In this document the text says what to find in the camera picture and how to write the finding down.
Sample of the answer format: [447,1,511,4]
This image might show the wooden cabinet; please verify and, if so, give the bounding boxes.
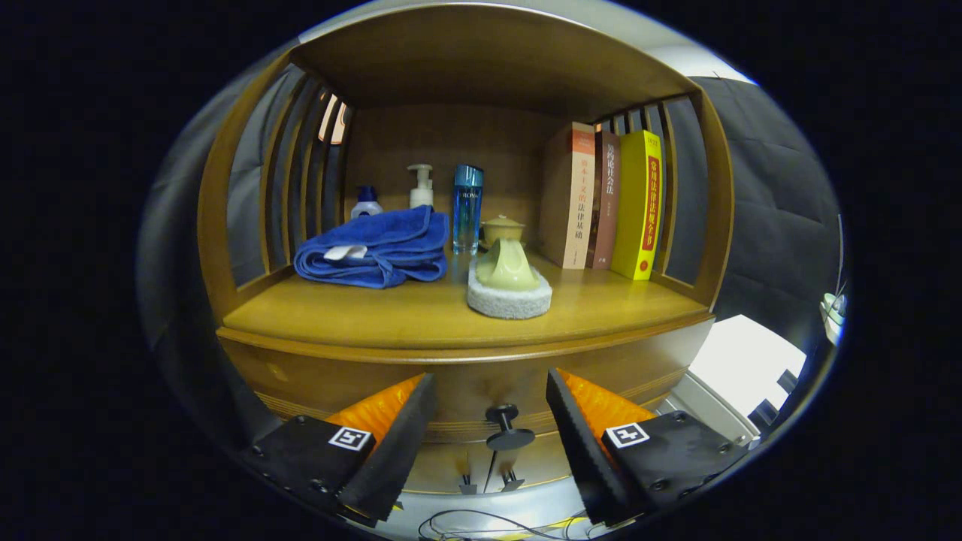
[197,4,736,497]

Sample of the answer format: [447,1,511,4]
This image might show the brown book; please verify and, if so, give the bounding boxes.
[586,130,622,270]

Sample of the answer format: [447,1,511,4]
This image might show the yellow lidded teacup with saucer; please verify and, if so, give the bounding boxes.
[481,215,527,249]

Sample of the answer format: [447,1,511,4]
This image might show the yellow book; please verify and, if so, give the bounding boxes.
[610,130,664,281]

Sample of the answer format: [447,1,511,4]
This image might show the green scrub brush white sponge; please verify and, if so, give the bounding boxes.
[467,237,553,320]

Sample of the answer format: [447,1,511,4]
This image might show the wooden countertop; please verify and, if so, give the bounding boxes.
[222,248,713,352]

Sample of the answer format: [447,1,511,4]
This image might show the grey ribbed panel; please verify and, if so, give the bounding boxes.
[655,368,760,448]

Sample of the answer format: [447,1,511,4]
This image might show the blue glass bottle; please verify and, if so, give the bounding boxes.
[452,165,485,255]

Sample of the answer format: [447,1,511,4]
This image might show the folded blue towel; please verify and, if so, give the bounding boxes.
[293,205,450,289]

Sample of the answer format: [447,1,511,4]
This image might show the white board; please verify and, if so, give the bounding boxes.
[688,314,809,418]

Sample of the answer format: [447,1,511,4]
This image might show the black cable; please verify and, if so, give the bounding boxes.
[417,509,602,541]

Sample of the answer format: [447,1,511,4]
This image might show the white pump bottle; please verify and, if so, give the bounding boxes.
[407,164,435,210]

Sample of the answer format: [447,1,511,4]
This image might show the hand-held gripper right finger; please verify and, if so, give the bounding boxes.
[546,367,750,527]

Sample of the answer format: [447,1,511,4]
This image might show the beige book with orange spine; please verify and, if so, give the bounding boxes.
[540,122,597,270]

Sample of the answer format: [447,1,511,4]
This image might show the white round stand device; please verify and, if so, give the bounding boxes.
[819,214,850,346]

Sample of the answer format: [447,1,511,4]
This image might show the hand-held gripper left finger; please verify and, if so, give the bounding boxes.
[239,372,439,527]

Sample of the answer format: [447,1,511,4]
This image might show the black drawer knob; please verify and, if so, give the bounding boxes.
[485,403,537,452]

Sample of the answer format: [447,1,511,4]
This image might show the small white bottle blue cap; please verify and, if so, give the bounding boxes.
[350,186,384,220]

